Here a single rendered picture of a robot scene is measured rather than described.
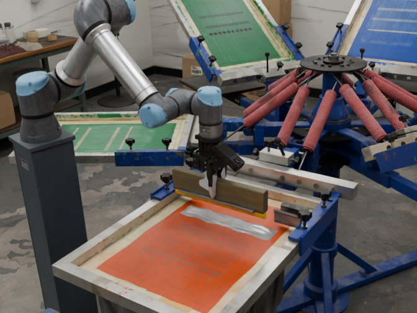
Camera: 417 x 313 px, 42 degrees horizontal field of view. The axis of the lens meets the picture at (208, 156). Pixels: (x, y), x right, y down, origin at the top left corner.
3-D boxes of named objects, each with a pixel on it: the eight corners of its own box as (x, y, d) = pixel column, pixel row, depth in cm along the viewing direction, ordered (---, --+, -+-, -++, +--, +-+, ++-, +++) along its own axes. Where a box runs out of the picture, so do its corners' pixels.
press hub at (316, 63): (340, 332, 272) (361, 68, 218) (271, 305, 292) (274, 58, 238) (367, 290, 301) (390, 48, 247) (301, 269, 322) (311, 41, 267)
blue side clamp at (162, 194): (162, 212, 199) (161, 195, 196) (151, 209, 202) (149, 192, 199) (207, 181, 222) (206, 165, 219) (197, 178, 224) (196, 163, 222)
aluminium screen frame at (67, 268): (215, 348, 134) (214, 336, 133) (53, 275, 164) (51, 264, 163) (335, 210, 193) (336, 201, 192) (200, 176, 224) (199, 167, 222)
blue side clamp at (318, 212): (301, 256, 170) (302, 238, 168) (286, 252, 173) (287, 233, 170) (337, 215, 193) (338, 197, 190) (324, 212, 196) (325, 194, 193)
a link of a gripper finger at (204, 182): (201, 194, 182) (203, 168, 179) (216, 199, 179) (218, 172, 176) (195, 197, 179) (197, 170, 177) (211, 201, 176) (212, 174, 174)
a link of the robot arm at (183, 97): (155, 92, 170) (183, 98, 164) (177, 84, 179) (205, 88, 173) (157, 116, 173) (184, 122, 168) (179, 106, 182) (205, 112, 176)
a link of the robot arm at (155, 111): (64, -10, 162) (164, 117, 157) (92, -14, 170) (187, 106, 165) (51, 17, 170) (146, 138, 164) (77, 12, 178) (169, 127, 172)
